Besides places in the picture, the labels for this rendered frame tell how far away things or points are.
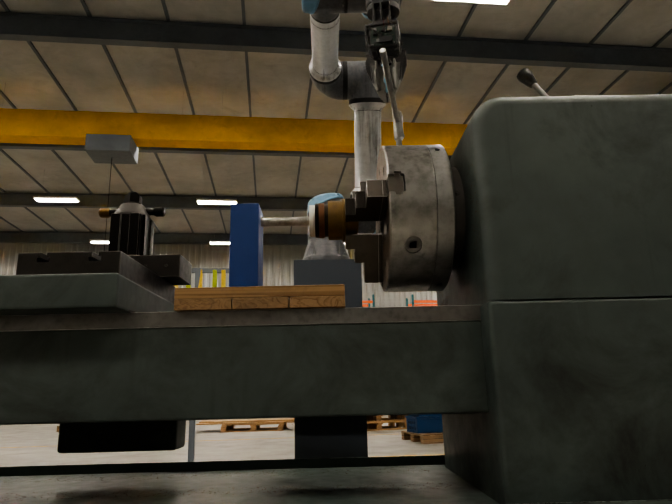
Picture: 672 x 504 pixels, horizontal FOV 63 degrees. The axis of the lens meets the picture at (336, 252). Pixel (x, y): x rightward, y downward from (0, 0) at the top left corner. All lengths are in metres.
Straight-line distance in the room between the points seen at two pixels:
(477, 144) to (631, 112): 0.29
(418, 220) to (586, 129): 0.35
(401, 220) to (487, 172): 0.18
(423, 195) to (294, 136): 11.22
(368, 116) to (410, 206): 0.73
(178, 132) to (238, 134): 1.26
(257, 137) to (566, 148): 11.28
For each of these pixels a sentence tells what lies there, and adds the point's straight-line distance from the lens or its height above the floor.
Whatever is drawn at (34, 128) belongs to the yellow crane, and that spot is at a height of 6.11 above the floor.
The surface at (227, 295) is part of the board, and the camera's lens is 0.98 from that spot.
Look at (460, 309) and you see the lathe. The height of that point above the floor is 0.86.
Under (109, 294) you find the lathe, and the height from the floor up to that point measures 0.89.
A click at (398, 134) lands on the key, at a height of 1.27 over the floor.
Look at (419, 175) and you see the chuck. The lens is 1.07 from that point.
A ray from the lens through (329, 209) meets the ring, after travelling 1.15.
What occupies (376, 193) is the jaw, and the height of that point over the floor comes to 1.09.
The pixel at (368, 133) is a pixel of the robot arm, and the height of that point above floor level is 1.49.
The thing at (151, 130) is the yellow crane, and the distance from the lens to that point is 12.49.
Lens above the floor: 0.72
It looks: 14 degrees up
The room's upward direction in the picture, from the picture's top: 1 degrees counter-clockwise
